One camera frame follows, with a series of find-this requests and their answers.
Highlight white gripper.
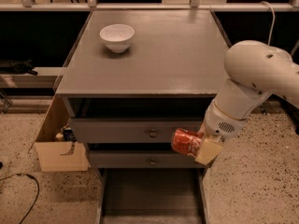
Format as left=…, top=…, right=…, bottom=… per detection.
left=195, top=101, right=246, bottom=165

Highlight red coke can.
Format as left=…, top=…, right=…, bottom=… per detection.
left=171, top=128, right=203, bottom=157

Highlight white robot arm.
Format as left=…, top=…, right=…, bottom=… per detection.
left=195, top=40, right=299, bottom=165

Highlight grey drawer cabinet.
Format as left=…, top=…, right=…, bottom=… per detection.
left=55, top=8, right=233, bottom=224

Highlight grey open bottom drawer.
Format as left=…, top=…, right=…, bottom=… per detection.
left=95, top=169, right=210, bottom=224

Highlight grey middle drawer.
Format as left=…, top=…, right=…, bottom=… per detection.
left=89, top=150, right=205, bottom=169

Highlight grey top drawer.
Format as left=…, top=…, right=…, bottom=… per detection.
left=68, top=119, right=202, bottom=143

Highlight white ceramic bowl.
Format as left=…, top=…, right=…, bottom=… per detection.
left=99, top=24, right=135, bottom=53

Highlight items inside cardboard box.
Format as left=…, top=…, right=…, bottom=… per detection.
left=55, top=126, right=77, bottom=142

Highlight cardboard box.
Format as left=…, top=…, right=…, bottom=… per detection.
left=35, top=97, right=89, bottom=172

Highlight black object on shelf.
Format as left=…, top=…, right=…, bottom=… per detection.
left=0, top=60, right=38, bottom=76

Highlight white hanging cable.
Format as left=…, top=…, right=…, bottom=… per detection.
left=261, top=1, right=277, bottom=47

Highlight black floor cable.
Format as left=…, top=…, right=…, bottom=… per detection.
left=0, top=173, right=41, bottom=224

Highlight grey metal shelf rail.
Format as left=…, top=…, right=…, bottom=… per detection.
left=0, top=3, right=299, bottom=13

